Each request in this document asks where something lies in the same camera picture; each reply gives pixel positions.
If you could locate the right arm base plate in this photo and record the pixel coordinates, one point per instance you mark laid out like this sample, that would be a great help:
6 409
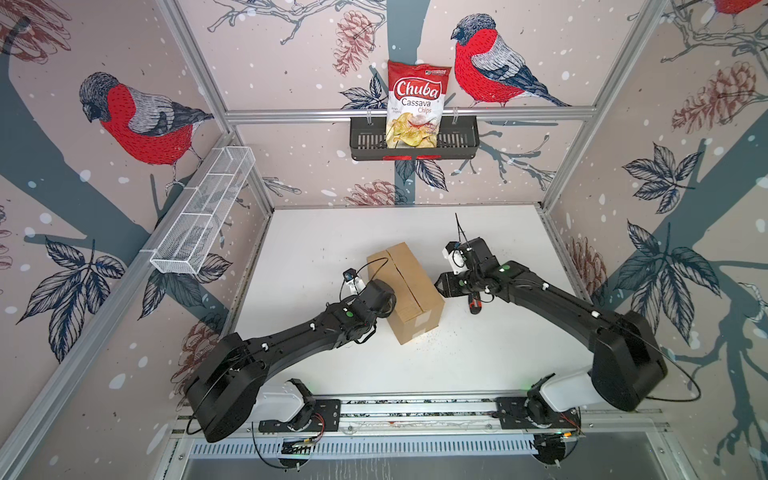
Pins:
523 413

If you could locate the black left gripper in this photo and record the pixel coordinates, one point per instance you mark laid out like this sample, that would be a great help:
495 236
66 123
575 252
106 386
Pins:
386 308

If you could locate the Chuba cassava chips bag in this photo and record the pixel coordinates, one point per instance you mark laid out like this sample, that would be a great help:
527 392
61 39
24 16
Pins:
416 96

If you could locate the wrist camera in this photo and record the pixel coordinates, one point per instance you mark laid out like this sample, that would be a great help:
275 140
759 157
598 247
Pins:
352 282
452 253

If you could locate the white wire mesh shelf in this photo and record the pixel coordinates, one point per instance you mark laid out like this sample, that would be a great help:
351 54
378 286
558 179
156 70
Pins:
190 239

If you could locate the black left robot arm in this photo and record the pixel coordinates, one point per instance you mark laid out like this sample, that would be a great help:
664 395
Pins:
224 387

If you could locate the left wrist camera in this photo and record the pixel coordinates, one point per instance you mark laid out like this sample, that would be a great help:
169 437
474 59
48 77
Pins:
352 282

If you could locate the brown cardboard express box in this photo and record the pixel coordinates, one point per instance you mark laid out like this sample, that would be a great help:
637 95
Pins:
419 306

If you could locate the red black utility knife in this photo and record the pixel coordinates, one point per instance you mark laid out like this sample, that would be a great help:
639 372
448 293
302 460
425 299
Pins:
475 303

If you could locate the black wire wall basket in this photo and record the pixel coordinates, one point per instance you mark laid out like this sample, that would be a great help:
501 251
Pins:
458 138

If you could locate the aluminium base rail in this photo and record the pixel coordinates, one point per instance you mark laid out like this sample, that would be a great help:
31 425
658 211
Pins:
448 414

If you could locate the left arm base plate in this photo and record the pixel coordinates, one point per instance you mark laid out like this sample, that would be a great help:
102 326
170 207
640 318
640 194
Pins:
300 415

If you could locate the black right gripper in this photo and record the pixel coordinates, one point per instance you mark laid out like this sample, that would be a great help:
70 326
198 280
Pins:
446 285

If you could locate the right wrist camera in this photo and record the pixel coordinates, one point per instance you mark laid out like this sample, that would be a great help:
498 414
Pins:
452 253

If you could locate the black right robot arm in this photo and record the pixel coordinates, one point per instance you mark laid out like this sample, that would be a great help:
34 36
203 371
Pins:
627 363

